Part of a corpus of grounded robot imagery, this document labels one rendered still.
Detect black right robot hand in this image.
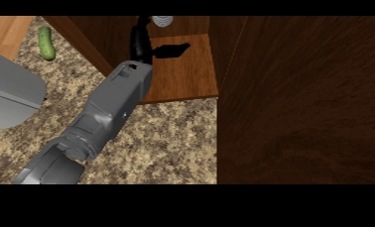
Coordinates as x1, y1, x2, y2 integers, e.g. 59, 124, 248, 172
127, 15, 155, 65

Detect brown wooden cabinet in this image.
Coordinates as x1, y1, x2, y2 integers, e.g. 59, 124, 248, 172
42, 15, 248, 105

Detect dark brown cabinet door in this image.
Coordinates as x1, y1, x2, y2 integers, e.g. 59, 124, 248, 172
216, 15, 375, 185

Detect green cucumber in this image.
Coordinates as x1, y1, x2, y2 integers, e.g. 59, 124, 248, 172
37, 26, 58, 62

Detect pale wooden board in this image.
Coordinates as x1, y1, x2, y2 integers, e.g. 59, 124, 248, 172
0, 15, 37, 62

